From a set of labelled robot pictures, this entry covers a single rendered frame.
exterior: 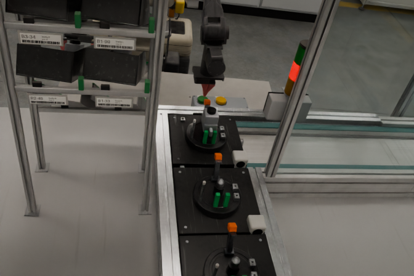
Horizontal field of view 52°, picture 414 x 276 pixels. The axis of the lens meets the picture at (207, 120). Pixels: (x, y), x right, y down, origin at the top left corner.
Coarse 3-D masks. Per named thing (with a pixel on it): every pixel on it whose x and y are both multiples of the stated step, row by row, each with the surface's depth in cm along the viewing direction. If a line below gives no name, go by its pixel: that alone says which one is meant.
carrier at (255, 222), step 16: (176, 176) 128; (192, 176) 129; (208, 176) 127; (224, 176) 131; (240, 176) 132; (176, 192) 123; (192, 192) 124; (208, 192) 122; (224, 192) 123; (240, 192) 124; (176, 208) 119; (192, 208) 120; (208, 208) 118; (224, 208) 119; (240, 208) 122; (256, 208) 123; (192, 224) 115; (208, 224) 116; (224, 224) 117; (240, 224) 118; (256, 224) 116
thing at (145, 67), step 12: (84, 48) 101; (84, 60) 101; (96, 60) 102; (108, 60) 102; (120, 60) 102; (132, 60) 102; (144, 60) 114; (84, 72) 102; (96, 72) 102; (108, 72) 102; (120, 72) 102; (132, 72) 102; (144, 72) 118; (132, 84) 103
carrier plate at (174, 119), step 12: (168, 120) 148; (192, 120) 149; (228, 120) 152; (180, 132) 143; (228, 132) 147; (180, 144) 139; (228, 144) 142; (240, 144) 143; (180, 156) 134; (192, 156) 135; (204, 156) 136; (228, 156) 138
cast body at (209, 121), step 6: (204, 108) 136; (210, 108) 135; (216, 108) 137; (204, 114) 136; (210, 114) 134; (216, 114) 135; (204, 120) 135; (210, 120) 134; (216, 120) 135; (204, 126) 135; (210, 126) 135; (216, 126) 136; (210, 132) 134
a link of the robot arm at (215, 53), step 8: (200, 32) 133; (200, 40) 134; (216, 40) 134; (224, 40) 133; (208, 48) 130; (216, 48) 130; (208, 56) 131; (216, 56) 128; (208, 64) 129; (216, 64) 129; (224, 64) 129; (208, 72) 130; (216, 72) 131
